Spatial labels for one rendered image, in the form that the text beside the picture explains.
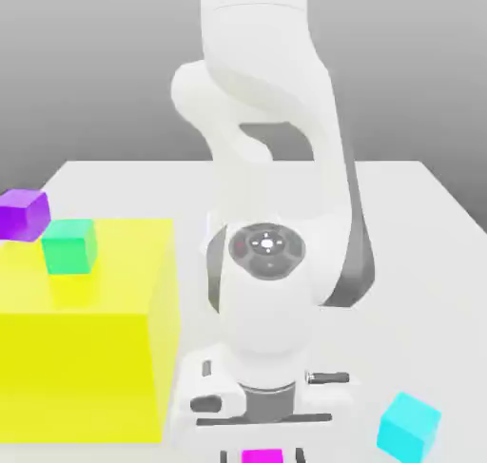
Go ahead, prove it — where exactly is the small green cube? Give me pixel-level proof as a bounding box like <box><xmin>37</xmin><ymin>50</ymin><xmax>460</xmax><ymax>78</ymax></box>
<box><xmin>40</xmin><ymin>218</ymin><xmax>99</xmax><ymax>277</ymax></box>

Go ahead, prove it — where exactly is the small purple cube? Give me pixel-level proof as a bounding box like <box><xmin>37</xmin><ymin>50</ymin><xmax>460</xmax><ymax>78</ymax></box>
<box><xmin>0</xmin><ymin>187</ymin><xmax>52</xmax><ymax>243</ymax></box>

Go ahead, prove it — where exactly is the small cyan cube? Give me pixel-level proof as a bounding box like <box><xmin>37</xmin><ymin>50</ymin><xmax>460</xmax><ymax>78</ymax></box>
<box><xmin>376</xmin><ymin>391</ymin><xmax>443</xmax><ymax>463</ymax></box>

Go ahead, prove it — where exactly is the small magenta cube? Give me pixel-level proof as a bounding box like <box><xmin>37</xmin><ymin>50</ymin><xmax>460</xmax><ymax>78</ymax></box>
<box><xmin>241</xmin><ymin>448</ymin><xmax>285</xmax><ymax>463</ymax></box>

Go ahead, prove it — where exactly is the large yellow box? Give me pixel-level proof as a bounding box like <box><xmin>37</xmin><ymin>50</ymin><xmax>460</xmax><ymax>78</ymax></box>
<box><xmin>0</xmin><ymin>218</ymin><xmax>181</xmax><ymax>445</ymax></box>

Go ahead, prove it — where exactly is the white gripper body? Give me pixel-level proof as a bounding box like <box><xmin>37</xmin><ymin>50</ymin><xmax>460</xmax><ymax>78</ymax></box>
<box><xmin>170</xmin><ymin>409</ymin><xmax>353</xmax><ymax>452</ymax></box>

